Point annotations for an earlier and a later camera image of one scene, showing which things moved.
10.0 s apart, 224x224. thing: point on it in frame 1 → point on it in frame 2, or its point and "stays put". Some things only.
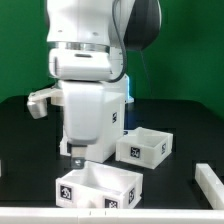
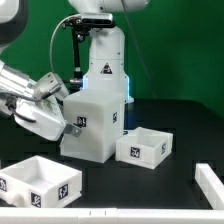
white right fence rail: (210, 184) stays put
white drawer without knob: (145, 148) stays put
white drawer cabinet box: (112, 129) stays put
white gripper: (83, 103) → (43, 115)
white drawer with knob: (99, 186) → (36, 182)
